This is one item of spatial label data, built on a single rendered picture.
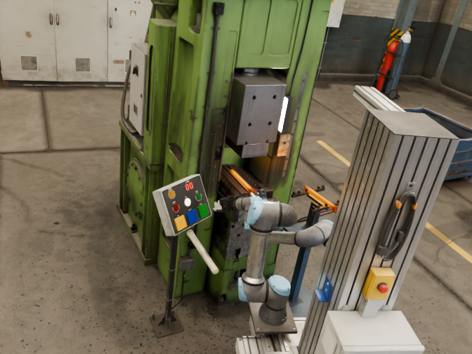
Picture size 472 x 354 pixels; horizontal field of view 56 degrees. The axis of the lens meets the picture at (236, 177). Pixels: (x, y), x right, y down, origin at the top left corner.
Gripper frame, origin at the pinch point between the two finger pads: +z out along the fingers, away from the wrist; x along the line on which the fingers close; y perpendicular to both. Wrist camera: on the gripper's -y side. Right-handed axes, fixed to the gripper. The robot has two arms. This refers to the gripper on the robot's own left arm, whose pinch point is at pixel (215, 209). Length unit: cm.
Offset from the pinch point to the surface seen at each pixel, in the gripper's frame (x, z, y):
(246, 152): -38.5, -4.3, 25.4
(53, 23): -220, 446, 251
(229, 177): -51, 29, 8
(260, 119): -44, -18, 44
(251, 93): -35, -23, 61
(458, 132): -490, -16, -67
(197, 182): -2.8, 11.2, 17.5
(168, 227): 27.0, 13.9, 0.0
